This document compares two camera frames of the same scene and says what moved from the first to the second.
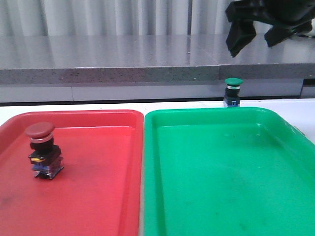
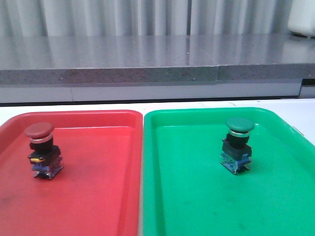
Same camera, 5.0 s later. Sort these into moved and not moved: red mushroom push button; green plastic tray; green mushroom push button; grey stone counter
Moved: green mushroom push button
Not moved: grey stone counter; green plastic tray; red mushroom push button
